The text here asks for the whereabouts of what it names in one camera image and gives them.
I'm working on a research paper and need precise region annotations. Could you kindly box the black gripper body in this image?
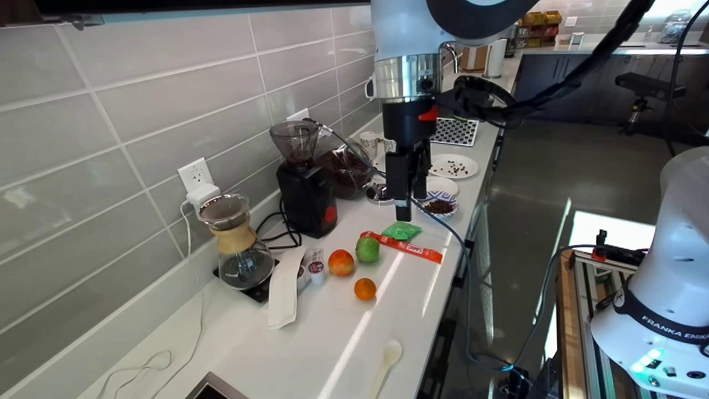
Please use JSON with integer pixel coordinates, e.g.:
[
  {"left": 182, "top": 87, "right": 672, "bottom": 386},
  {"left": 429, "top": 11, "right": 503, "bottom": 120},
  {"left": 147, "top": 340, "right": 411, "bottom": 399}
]
[{"left": 381, "top": 98, "right": 441, "bottom": 161}]

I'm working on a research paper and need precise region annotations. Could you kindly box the small white plate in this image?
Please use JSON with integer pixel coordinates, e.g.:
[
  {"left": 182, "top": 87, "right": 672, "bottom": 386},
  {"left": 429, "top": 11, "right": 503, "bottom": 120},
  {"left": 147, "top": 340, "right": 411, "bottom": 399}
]
[{"left": 426, "top": 175, "right": 462, "bottom": 199}]

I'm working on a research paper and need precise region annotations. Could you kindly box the large white paper plate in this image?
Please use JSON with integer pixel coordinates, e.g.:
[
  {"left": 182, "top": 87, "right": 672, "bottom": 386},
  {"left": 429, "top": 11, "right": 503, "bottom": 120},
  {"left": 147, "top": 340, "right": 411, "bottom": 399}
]
[{"left": 429, "top": 151, "right": 482, "bottom": 183}]

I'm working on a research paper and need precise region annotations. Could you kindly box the blue patterned bowl with beans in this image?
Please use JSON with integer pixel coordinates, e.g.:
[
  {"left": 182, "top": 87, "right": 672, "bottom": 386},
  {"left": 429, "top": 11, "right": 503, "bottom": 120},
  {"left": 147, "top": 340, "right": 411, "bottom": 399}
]
[{"left": 416, "top": 190, "right": 462, "bottom": 223}]

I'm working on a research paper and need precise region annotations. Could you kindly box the green packet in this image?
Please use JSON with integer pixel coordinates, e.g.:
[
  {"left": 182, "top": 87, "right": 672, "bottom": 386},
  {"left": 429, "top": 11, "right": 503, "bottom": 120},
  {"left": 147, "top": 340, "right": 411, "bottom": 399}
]
[{"left": 381, "top": 220, "right": 424, "bottom": 245}]

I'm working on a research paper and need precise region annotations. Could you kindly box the black white checkered mat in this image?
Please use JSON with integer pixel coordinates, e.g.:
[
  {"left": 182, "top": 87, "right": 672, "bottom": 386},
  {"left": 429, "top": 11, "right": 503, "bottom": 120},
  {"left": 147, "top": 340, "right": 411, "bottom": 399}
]
[{"left": 430, "top": 115, "right": 483, "bottom": 149}]

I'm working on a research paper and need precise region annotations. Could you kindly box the orange stick sachet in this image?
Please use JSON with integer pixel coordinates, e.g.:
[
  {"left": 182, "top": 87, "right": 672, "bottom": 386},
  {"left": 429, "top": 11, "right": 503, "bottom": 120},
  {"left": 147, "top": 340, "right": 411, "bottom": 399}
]
[{"left": 362, "top": 231, "right": 446, "bottom": 267}]

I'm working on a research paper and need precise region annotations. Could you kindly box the green apple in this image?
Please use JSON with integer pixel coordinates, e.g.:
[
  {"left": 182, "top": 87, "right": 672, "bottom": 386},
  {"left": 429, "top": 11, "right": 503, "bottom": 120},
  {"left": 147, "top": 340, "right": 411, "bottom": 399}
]
[{"left": 354, "top": 236, "right": 383, "bottom": 268}]

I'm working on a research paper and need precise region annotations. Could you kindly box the black coffee grinder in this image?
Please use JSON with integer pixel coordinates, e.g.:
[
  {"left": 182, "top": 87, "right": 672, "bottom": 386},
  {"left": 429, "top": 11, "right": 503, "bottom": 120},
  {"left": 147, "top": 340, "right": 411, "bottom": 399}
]
[{"left": 269, "top": 118, "right": 341, "bottom": 240}]

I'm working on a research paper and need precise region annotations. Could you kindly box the orange red fruit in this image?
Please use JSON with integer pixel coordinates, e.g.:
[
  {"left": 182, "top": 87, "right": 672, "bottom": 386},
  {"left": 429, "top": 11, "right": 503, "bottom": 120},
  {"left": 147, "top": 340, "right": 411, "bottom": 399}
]
[{"left": 327, "top": 249, "right": 359, "bottom": 279}]

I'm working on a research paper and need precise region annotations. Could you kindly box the small orange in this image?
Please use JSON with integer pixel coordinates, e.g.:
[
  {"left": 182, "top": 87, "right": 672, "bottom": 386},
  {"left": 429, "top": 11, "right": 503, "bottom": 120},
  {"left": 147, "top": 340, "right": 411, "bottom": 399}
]
[{"left": 352, "top": 278, "right": 379, "bottom": 303}]

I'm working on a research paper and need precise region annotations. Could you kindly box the small white printed packet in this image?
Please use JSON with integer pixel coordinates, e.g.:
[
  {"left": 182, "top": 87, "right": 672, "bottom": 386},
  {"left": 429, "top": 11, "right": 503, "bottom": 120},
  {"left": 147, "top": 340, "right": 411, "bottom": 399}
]
[{"left": 307, "top": 254, "right": 329, "bottom": 289}]

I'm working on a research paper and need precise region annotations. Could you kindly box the dark kitchen island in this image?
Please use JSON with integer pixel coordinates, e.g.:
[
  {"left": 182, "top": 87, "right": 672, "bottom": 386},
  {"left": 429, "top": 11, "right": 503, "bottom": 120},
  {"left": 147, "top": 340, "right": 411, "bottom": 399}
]
[{"left": 512, "top": 47, "right": 709, "bottom": 147}]

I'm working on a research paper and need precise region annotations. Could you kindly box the white paper towel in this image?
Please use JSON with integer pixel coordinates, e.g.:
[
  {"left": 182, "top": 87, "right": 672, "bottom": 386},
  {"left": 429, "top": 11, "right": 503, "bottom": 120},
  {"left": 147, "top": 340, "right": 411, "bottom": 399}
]
[{"left": 267, "top": 246, "right": 309, "bottom": 332}]

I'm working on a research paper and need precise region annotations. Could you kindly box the white plastic spoon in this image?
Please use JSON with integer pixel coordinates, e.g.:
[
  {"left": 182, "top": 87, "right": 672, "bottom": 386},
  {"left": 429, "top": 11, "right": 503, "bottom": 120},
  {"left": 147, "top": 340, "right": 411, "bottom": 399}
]
[{"left": 371, "top": 340, "right": 405, "bottom": 399}]

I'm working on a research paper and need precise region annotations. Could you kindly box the shelf with packaged goods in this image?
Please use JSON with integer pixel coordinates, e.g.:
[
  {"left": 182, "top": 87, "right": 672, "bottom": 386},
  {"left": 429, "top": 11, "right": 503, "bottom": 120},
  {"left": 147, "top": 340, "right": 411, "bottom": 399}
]
[{"left": 516, "top": 8, "right": 565, "bottom": 52}]

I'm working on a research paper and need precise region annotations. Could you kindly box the black coffee scale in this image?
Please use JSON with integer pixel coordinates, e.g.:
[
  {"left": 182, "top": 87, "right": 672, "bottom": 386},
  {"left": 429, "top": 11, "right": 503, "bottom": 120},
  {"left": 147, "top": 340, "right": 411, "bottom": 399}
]
[{"left": 213, "top": 259, "right": 282, "bottom": 306}]

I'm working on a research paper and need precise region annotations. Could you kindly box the glass pour-over carafe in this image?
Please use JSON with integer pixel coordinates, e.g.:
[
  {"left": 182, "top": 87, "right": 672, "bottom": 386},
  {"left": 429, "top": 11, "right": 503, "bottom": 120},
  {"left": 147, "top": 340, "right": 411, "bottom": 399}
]
[{"left": 198, "top": 194, "right": 278, "bottom": 294}]

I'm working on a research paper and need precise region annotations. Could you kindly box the white plug adapter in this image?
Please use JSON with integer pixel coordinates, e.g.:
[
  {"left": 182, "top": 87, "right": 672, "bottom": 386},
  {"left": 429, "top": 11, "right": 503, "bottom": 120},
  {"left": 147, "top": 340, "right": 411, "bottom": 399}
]
[{"left": 184, "top": 185, "right": 223, "bottom": 214}]

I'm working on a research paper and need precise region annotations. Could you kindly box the black clamp with red part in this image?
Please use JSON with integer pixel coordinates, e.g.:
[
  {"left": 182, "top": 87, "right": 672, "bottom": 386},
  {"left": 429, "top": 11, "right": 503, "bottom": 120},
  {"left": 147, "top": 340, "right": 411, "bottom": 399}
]
[{"left": 587, "top": 229, "right": 651, "bottom": 271}]

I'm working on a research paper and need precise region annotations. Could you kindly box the black stool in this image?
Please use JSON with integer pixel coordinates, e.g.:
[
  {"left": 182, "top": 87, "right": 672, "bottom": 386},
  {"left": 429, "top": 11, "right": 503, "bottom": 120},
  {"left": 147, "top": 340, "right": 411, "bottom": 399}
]
[{"left": 615, "top": 72, "right": 688, "bottom": 138}]

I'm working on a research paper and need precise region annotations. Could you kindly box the black grinder power cable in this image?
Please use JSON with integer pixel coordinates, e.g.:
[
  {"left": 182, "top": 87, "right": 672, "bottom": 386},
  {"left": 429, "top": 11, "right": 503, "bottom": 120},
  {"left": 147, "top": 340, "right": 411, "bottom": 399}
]
[{"left": 252, "top": 208, "right": 307, "bottom": 254}]

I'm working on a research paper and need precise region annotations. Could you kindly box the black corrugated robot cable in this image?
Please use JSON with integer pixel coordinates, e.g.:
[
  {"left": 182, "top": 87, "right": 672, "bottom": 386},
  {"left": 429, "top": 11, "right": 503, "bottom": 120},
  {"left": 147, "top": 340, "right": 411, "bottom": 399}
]
[{"left": 430, "top": 0, "right": 660, "bottom": 131}]

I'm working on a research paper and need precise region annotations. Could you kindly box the white wall outlet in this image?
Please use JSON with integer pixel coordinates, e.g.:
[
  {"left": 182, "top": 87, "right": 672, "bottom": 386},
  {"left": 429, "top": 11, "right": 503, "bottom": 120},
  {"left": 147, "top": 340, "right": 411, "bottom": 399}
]
[{"left": 178, "top": 155, "right": 218, "bottom": 199}]

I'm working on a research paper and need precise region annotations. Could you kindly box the thin white cable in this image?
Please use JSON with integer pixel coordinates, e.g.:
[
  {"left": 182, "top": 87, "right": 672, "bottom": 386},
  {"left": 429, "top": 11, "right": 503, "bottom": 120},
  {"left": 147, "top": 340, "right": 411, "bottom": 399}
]
[{"left": 96, "top": 202, "right": 210, "bottom": 399}]

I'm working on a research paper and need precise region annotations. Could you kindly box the smooth black robot cable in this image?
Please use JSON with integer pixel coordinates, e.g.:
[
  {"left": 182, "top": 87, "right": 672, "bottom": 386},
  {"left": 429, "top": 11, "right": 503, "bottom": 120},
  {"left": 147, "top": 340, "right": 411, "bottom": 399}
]
[{"left": 663, "top": 0, "right": 709, "bottom": 157}]

